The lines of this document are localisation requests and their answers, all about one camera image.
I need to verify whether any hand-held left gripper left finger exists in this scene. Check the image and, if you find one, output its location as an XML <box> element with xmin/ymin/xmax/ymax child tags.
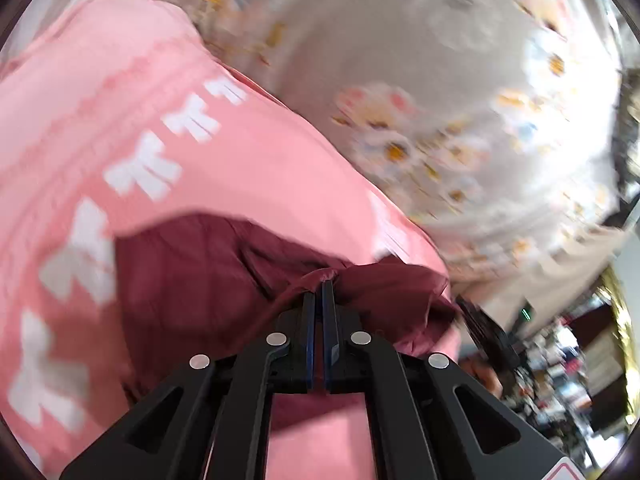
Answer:
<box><xmin>59</xmin><ymin>292</ymin><xmax>317</xmax><ymax>480</ymax></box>

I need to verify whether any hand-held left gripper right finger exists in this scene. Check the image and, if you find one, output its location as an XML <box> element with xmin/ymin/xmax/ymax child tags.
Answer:
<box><xmin>322</xmin><ymin>280</ymin><xmax>571</xmax><ymax>480</ymax></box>

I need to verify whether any maroon puffer jacket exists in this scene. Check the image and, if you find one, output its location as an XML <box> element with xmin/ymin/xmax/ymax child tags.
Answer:
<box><xmin>114</xmin><ymin>212</ymin><xmax>463</xmax><ymax>431</ymax></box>

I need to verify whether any grey floral bedsheet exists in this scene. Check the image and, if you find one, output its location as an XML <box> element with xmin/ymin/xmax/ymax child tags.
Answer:
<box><xmin>185</xmin><ymin>0</ymin><xmax>631</xmax><ymax>281</ymax></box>

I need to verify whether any pink blanket with white bows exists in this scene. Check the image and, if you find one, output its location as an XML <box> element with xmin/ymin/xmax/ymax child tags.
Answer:
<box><xmin>0</xmin><ymin>0</ymin><xmax>461</xmax><ymax>480</ymax></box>

